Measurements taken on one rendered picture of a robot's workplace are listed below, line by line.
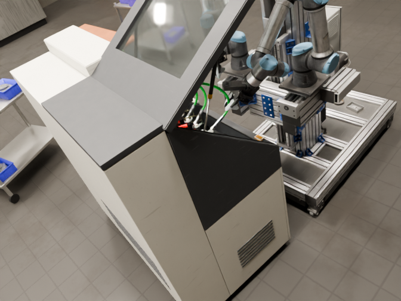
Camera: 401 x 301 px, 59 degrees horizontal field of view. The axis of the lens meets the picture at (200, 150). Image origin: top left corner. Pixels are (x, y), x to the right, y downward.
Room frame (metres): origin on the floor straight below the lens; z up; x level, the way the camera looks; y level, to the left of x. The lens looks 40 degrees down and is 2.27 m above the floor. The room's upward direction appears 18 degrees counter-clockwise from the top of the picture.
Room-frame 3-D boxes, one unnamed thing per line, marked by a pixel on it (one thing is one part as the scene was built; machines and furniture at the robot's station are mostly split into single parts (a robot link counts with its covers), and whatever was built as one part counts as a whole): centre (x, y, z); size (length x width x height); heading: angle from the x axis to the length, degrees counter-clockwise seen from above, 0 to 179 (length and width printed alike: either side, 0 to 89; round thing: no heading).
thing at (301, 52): (1.75, -0.73, 1.20); 0.13 x 0.12 x 0.14; 28
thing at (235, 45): (2.18, -0.45, 1.20); 0.13 x 0.12 x 0.14; 78
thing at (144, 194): (1.67, 0.55, 0.75); 1.40 x 0.28 x 1.50; 27
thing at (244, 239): (1.56, 0.00, 0.39); 0.70 x 0.58 x 0.79; 27
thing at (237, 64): (2.17, -0.46, 1.09); 0.15 x 0.15 x 0.10
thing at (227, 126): (1.68, -0.23, 0.87); 0.62 x 0.04 x 0.16; 27
